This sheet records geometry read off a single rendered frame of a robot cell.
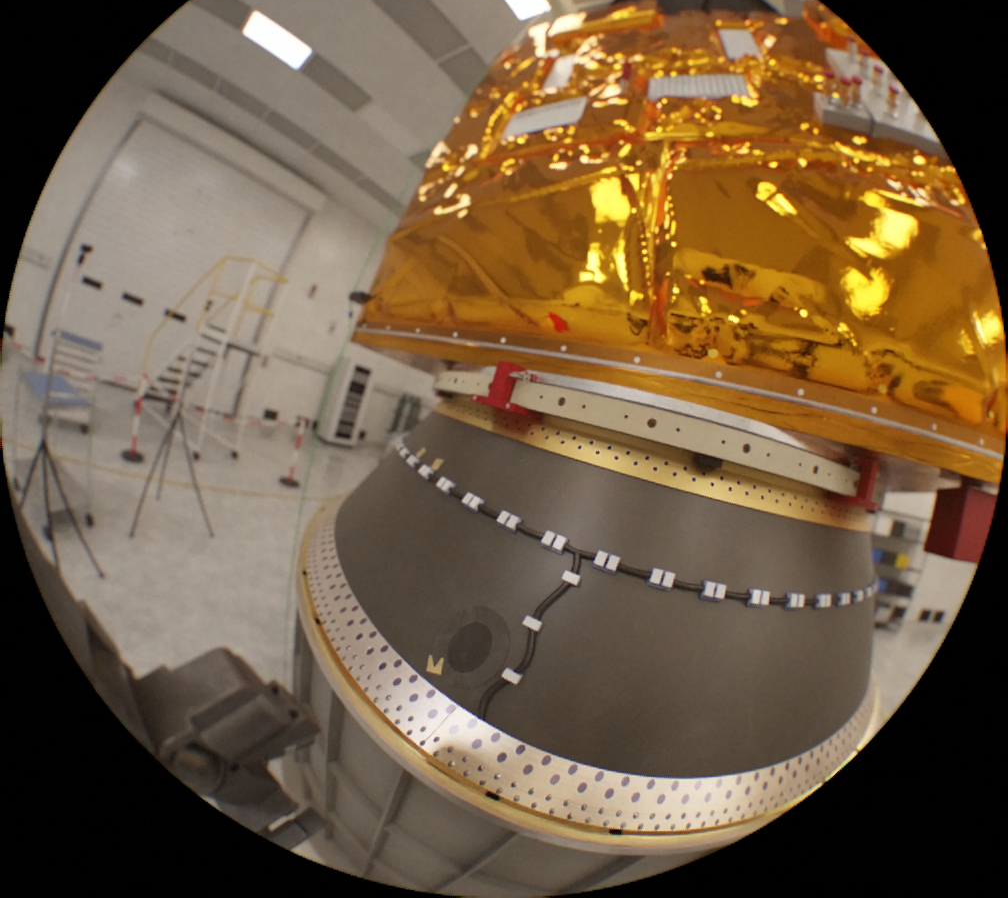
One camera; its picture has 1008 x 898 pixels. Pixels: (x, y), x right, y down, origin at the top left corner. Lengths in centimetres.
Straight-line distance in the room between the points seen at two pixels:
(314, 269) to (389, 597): 791
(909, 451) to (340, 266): 869
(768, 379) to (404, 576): 70
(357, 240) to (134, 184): 550
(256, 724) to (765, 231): 89
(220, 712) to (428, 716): 35
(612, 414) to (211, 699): 56
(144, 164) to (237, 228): 263
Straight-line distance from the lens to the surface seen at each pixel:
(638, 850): 59
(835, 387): 67
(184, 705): 25
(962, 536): 90
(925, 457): 76
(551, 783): 53
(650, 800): 57
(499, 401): 62
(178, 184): 793
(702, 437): 54
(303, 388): 833
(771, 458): 58
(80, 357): 463
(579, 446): 57
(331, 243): 850
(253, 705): 25
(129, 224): 780
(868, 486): 78
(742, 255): 70
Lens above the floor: 162
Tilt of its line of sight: 5 degrees up
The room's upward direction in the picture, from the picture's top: 17 degrees clockwise
